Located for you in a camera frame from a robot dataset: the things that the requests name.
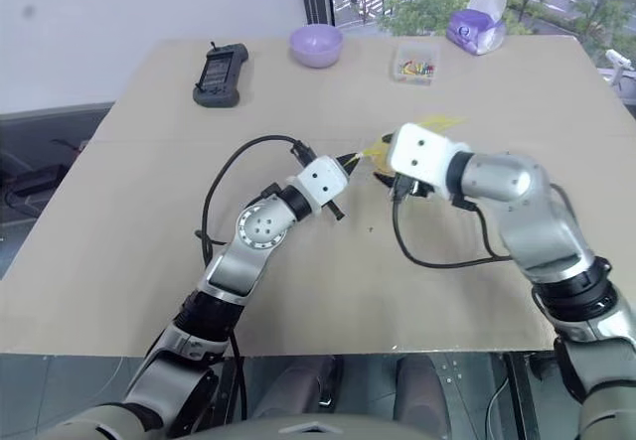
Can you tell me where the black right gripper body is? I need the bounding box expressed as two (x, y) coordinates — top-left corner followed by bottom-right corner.
(394, 173), (437, 203)

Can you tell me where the clear yellow zip bag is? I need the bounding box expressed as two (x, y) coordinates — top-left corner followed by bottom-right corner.
(346, 114), (469, 175)

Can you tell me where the clear box of coloured pins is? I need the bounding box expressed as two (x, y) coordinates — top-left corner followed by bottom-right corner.
(390, 40), (443, 88)

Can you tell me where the purple plastic bowl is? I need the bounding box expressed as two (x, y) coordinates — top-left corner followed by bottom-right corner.
(289, 24), (345, 70)

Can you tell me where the purple tissue pack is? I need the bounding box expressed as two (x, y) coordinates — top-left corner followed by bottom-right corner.
(444, 0), (509, 58)

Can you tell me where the black handheld controller device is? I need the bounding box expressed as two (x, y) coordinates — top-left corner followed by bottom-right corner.
(192, 41), (251, 110)

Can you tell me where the dark rounded shape under table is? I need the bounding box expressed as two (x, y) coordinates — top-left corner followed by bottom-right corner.
(255, 355), (347, 424)
(396, 355), (454, 436)

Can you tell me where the black table leg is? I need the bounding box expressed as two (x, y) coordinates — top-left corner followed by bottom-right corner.
(500, 353), (529, 440)

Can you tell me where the white device at table edge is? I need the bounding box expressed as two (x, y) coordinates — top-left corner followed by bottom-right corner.
(602, 48), (636, 86)

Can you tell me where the black power strip on floor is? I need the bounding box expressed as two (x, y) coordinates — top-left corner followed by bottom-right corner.
(8, 162), (67, 199)

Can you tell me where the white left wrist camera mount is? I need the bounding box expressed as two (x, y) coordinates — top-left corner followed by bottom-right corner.
(289, 155), (352, 219)

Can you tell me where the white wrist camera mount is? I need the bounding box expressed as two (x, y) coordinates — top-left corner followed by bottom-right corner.
(289, 155), (352, 219)
(386, 122), (472, 199)

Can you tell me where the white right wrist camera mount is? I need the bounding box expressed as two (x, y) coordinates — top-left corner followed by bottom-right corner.
(386, 122), (472, 199)

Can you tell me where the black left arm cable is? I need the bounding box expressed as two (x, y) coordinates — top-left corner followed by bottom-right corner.
(194, 134), (319, 421)

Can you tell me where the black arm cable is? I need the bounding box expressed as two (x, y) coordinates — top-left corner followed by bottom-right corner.
(391, 181), (516, 270)
(194, 134), (319, 421)

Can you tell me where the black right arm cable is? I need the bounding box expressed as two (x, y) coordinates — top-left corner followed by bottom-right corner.
(391, 181), (516, 270)

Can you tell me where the white cable under table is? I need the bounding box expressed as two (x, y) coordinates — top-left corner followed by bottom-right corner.
(485, 373), (510, 429)

